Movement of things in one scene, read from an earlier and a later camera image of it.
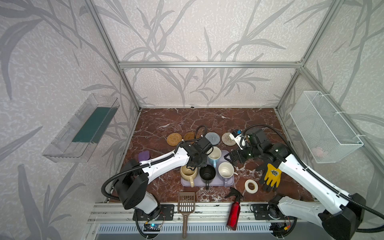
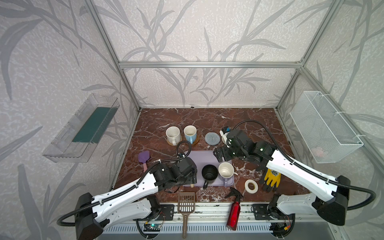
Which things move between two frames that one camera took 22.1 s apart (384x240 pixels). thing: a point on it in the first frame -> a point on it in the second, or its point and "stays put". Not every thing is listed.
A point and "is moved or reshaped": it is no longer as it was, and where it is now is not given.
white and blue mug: [214, 155] -> [190, 133]
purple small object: [144, 155] stays put
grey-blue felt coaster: [213, 137] stays put
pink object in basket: [317, 151] stays put
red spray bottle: [234, 213] stays put
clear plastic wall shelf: [78, 139] stays put
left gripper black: [196, 160] -> [192, 173]
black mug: [207, 174] stays put
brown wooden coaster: [189, 136] is moved or reshaped
